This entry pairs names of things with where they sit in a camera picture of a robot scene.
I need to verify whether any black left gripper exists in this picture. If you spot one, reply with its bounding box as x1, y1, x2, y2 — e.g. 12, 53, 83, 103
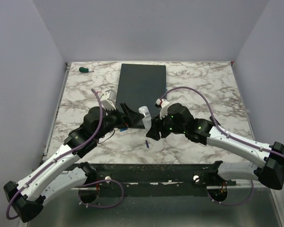
95, 103, 144, 140

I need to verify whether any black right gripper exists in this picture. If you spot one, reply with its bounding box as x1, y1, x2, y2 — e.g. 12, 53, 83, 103
147, 109, 186, 140

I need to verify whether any white remote control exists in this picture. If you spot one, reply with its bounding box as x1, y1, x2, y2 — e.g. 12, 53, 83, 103
138, 106, 151, 127

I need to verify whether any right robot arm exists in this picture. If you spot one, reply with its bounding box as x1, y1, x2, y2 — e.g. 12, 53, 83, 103
139, 103, 284, 190

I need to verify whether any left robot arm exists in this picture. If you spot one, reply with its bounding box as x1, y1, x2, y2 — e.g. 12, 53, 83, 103
3, 101, 150, 223

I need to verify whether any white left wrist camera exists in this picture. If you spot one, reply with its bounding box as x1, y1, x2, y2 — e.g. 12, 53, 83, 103
97, 89, 116, 111

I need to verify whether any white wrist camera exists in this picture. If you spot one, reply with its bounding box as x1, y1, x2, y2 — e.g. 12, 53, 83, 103
155, 98, 170, 119
97, 89, 116, 111

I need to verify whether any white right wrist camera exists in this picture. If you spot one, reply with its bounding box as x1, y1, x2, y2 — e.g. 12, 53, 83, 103
155, 98, 170, 119

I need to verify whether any dark network switch box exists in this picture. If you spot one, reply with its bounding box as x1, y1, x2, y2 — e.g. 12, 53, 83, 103
115, 63, 167, 117

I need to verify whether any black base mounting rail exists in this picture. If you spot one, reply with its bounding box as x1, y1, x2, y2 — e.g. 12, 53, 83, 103
67, 161, 236, 198

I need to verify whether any green handled screwdriver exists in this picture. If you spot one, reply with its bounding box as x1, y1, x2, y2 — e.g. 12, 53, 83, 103
79, 67, 94, 73

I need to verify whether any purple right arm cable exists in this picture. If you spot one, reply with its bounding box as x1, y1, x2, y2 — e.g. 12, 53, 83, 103
159, 87, 284, 206

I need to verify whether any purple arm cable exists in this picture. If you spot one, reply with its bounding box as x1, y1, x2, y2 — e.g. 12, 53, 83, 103
6, 88, 124, 219
159, 87, 284, 206

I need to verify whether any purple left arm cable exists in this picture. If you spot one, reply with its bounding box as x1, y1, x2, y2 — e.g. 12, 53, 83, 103
6, 88, 124, 219

